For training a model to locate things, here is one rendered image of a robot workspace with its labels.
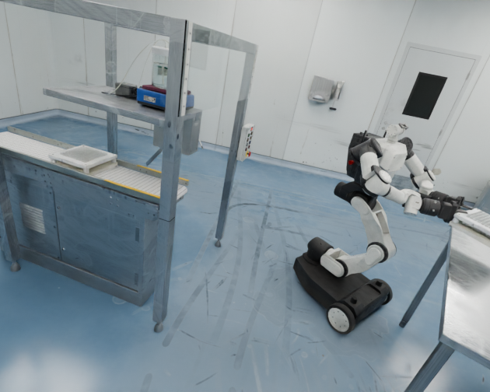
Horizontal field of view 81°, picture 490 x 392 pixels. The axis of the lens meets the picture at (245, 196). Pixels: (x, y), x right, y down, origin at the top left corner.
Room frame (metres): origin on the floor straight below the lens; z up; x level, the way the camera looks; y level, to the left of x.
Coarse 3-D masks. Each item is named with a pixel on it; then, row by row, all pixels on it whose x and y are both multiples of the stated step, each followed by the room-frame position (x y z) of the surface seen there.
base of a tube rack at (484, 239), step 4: (448, 224) 1.40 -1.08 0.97; (452, 224) 1.39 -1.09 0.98; (456, 224) 1.38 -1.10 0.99; (460, 224) 1.38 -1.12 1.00; (464, 224) 1.39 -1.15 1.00; (456, 228) 1.37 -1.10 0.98; (460, 228) 1.35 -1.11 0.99; (464, 228) 1.35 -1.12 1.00; (468, 228) 1.36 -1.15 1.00; (472, 228) 1.36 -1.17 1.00; (464, 232) 1.34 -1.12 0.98; (468, 232) 1.33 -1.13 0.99; (472, 232) 1.32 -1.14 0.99; (476, 232) 1.33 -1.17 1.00; (480, 232) 1.34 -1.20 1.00; (472, 236) 1.31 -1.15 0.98; (476, 236) 1.29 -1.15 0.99; (480, 236) 1.28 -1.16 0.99; (484, 236) 1.29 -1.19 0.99; (480, 240) 1.28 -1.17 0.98; (484, 240) 1.27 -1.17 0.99; (488, 240) 1.26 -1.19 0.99; (488, 244) 1.25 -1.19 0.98
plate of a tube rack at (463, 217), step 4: (476, 208) 1.53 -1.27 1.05; (468, 212) 1.45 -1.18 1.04; (472, 212) 1.46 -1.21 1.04; (456, 216) 1.39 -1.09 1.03; (460, 216) 1.38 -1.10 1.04; (464, 216) 1.38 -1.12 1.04; (460, 220) 1.37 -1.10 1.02; (464, 220) 1.36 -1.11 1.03; (468, 220) 1.35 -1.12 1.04; (472, 220) 1.35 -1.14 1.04; (468, 224) 1.34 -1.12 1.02; (476, 224) 1.32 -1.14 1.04; (480, 224) 1.33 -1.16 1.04; (476, 228) 1.31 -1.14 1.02; (480, 228) 1.30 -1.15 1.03; (484, 228) 1.29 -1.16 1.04; (488, 228) 1.30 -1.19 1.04; (484, 232) 1.28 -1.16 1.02; (488, 232) 1.27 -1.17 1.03
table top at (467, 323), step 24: (456, 240) 1.47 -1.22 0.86; (456, 264) 1.21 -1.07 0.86; (480, 264) 1.26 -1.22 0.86; (456, 288) 1.02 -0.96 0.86; (480, 288) 1.06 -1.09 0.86; (456, 312) 0.87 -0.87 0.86; (480, 312) 0.89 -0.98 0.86; (456, 336) 0.74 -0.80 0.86; (480, 336) 0.77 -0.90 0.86; (480, 360) 0.68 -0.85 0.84
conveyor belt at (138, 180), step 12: (0, 144) 1.56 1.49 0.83; (12, 144) 1.60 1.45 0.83; (24, 144) 1.63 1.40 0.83; (36, 144) 1.67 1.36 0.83; (48, 144) 1.71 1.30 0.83; (36, 156) 1.50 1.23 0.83; (120, 168) 1.57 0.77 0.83; (120, 180) 1.41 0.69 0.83; (132, 180) 1.44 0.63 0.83; (144, 180) 1.47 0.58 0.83; (156, 180) 1.50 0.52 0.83; (156, 192) 1.36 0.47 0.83; (180, 192) 1.44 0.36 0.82
